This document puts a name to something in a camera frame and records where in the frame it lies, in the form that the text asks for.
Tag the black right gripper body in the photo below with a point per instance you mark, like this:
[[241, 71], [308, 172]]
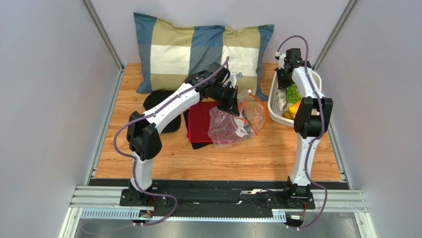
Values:
[[283, 82]]

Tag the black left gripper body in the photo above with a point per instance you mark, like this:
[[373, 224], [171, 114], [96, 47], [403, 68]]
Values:
[[222, 95]]

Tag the grey toy fish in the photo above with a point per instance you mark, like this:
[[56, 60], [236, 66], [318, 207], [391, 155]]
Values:
[[282, 99]]

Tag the clear zip bag orange zipper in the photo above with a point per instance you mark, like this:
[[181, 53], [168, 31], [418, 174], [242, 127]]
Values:
[[226, 130]]

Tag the orange yellow mango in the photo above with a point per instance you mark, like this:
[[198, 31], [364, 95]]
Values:
[[293, 109]]

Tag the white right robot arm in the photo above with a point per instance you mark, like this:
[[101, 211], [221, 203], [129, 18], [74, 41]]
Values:
[[310, 122]]

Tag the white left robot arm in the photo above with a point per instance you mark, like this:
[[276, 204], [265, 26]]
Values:
[[143, 134]]

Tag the green grape bunch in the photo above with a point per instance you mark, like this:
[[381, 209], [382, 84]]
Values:
[[293, 95]]

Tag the white perforated plastic basket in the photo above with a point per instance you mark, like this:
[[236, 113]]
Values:
[[273, 105]]

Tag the brown kiwi fruit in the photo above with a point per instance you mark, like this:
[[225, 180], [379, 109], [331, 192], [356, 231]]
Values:
[[288, 115]]

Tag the dark red folded cloth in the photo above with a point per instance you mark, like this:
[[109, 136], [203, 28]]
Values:
[[199, 122]]

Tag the black folded cloth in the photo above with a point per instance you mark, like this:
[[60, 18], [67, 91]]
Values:
[[195, 145]]

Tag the black cap with letter R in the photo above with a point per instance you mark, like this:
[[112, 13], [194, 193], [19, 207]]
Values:
[[156, 98]]

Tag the blue beige checkered pillow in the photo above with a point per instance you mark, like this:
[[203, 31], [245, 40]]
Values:
[[169, 53]]

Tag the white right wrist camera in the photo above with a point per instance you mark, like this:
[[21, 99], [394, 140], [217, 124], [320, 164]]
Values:
[[281, 59]]

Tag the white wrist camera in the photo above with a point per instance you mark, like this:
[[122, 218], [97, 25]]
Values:
[[233, 79], [281, 59]]

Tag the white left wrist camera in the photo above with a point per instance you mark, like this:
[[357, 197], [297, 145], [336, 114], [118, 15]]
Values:
[[233, 79]]

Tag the right aluminium corner post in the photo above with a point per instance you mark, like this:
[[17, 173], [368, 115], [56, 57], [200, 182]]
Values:
[[335, 33]]

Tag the aluminium corner post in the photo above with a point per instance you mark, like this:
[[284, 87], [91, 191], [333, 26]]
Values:
[[92, 13], [335, 33]]

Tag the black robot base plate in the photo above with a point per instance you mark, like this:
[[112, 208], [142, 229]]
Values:
[[238, 199]]

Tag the left aluminium corner post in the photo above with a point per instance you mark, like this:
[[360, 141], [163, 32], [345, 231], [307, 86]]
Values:
[[92, 13]]

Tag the aluminium frame rail base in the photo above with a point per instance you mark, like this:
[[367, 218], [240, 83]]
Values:
[[107, 198]]

